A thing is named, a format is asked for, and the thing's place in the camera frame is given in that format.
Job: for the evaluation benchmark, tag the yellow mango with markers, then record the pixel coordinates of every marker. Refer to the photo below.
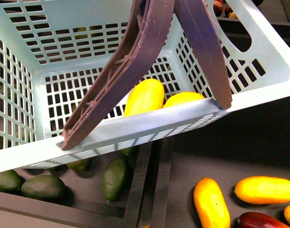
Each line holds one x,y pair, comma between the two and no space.
210,204
147,96
263,190

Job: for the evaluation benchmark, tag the yellow lemon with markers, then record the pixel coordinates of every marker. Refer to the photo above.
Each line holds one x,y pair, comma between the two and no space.
183,97

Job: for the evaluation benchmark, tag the light blue plastic basket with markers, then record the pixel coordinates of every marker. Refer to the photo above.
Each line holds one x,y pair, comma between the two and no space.
52,50

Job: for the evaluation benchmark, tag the green mango centre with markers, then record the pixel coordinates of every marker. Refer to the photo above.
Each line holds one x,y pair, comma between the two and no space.
115,179

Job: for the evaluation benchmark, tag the green mango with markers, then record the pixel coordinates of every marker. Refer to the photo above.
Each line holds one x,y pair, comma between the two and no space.
115,179
10,182
44,187

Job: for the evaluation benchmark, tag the dark red mango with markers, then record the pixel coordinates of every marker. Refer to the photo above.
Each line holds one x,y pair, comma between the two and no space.
258,220

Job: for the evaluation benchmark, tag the green mango far left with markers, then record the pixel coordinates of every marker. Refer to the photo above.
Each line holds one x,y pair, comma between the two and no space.
10,182

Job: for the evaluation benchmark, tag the black shelf divider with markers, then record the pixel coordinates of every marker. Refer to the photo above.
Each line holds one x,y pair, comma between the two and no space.
148,197

